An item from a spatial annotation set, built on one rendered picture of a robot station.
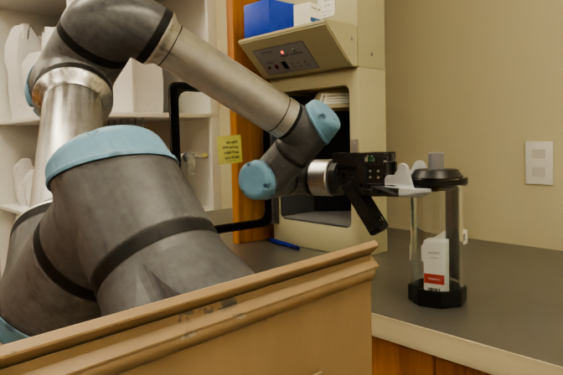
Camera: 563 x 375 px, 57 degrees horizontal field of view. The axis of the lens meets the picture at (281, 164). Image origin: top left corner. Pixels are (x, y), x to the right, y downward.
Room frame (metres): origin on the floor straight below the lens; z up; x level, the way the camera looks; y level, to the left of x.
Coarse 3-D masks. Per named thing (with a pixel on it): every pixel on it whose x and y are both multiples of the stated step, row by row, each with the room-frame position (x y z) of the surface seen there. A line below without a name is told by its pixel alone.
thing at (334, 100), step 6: (318, 90) 1.41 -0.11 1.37; (324, 90) 1.39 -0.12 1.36; (330, 90) 1.37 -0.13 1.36; (336, 90) 1.37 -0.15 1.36; (342, 90) 1.36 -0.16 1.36; (348, 90) 1.36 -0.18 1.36; (318, 96) 1.40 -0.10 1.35; (324, 96) 1.38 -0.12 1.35; (330, 96) 1.37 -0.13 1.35; (336, 96) 1.36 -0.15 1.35; (342, 96) 1.36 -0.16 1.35; (348, 96) 1.36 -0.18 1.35; (324, 102) 1.37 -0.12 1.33; (330, 102) 1.36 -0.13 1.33; (336, 102) 1.35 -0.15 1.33; (342, 102) 1.35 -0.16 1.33; (348, 102) 1.35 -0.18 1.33; (336, 108) 1.51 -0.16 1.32; (342, 108) 1.51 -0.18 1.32; (348, 108) 1.51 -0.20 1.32
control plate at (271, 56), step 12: (276, 48) 1.34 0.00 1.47; (288, 48) 1.32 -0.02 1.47; (300, 48) 1.29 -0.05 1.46; (264, 60) 1.41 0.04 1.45; (276, 60) 1.38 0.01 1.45; (288, 60) 1.35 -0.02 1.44; (300, 60) 1.33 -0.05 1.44; (312, 60) 1.30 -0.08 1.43; (276, 72) 1.42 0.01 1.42; (288, 72) 1.39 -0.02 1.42
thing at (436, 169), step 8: (432, 152) 0.92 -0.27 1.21; (440, 152) 0.92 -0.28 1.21; (432, 160) 0.92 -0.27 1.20; (440, 160) 0.92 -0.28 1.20; (424, 168) 0.95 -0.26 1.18; (432, 168) 0.92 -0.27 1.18; (440, 168) 0.92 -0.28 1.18; (448, 168) 0.93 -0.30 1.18; (416, 176) 0.91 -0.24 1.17; (424, 176) 0.90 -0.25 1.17; (432, 176) 0.89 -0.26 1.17; (440, 176) 0.89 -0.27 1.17; (448, 176) 0.89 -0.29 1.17; (456, 176) 0.89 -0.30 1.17
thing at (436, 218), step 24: (432, 192) 0.89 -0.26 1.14; (456, 192) 0.89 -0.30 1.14; (432, 216) 0.89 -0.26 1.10; (456, 216) 0.89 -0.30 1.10; (432, 240) 0.89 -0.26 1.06; (456, 240) 0.89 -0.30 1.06; (432, 264) 0.89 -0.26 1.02; (456, 264) 0.89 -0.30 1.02; (432, 288) 0.89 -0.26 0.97; (456, 288) 0.89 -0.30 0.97
